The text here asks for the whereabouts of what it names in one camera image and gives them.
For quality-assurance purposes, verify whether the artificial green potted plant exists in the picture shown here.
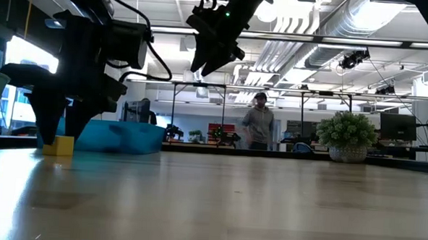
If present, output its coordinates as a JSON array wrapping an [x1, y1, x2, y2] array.
[[314, 108, 380, 166]]

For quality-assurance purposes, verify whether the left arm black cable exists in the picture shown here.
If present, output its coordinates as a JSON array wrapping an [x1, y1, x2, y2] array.
[[103, 0, 176, 85]]

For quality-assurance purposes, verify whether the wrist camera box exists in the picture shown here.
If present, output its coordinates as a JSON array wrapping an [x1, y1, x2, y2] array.
[[106, 18, 150, 70], [184, 4, 222, 38]]

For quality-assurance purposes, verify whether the black overhead rig camera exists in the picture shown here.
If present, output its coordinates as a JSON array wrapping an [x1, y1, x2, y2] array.
[[338, 47, 371, 72]]

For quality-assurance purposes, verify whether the overhead light bar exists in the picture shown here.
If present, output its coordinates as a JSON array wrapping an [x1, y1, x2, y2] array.
[[148, 24, 428, 51]]

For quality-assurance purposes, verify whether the black background rig frame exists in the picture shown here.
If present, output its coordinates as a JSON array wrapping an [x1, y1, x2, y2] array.
[[169, 80, 228, 131], [299, 89, 354, 123]]

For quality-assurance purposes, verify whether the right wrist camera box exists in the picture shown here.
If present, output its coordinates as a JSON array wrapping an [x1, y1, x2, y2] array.
[[184, 4, 222, 38]]

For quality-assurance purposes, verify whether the small yellow cube block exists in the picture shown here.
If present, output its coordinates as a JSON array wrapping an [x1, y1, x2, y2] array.
[[42, 134, 75, 157]]

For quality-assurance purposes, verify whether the blue plastic bin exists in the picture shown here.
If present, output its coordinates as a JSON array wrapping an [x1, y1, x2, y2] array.
[[35, 116, 167, 157]]

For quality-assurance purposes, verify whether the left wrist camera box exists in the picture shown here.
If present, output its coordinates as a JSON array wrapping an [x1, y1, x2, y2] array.
[[106, 18, 150, 70]]

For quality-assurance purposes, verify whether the black computer monitor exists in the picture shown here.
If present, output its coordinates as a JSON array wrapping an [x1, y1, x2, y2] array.
[[121, 99, 152, 124], [378, 111, 419, 142]]

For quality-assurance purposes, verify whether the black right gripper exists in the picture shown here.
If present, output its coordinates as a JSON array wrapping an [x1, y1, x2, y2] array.
[[189, 0, 275, 80]]

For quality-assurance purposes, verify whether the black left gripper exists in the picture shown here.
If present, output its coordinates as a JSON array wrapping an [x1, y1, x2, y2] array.
[[0, 7, 132, 150]]

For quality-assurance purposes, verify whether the red background sign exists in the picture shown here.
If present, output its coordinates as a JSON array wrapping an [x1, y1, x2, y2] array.
[[207, 123, 236, 134]]

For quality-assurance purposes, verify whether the silver air duct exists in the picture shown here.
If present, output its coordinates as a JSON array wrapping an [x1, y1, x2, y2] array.
[[304, 0, 410, 74]]

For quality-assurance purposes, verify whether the blue office chair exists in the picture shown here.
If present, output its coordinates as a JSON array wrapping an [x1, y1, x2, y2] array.
[[292, 141, 314, 155]]

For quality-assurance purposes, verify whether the black aluminium table frame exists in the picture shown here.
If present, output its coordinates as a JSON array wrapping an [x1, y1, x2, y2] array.
[[0, 134, 428, 174]]

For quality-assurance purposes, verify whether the person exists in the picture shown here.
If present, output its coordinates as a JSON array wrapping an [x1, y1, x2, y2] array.
[[239, 91, 277, 152]]

